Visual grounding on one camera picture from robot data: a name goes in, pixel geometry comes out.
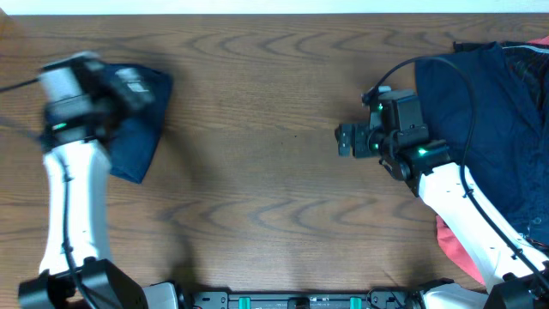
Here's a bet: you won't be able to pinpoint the dark blue denim shorts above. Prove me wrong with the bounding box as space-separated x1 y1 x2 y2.
106 64 173 184

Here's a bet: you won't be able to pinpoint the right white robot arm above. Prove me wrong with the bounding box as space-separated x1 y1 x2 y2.
335 124 548 308

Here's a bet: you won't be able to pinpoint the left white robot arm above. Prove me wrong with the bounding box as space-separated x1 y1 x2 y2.
18 55 155 308

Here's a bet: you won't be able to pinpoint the red garment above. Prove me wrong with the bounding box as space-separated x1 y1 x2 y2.
436 215 485 285

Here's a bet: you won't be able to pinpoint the navy blue shirt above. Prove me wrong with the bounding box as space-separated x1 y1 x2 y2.
415 42 548 244

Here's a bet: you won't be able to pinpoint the dark striped garment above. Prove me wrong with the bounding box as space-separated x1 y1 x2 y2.
502 38 548 113

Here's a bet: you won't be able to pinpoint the right black cable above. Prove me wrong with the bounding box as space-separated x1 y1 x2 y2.
368 55 549 293

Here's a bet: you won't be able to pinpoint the black cable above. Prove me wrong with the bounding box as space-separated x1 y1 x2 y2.
0 76 104 309
368 55 549 293

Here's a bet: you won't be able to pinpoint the left black cable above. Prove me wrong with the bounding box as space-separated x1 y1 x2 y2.
0 76 104 309

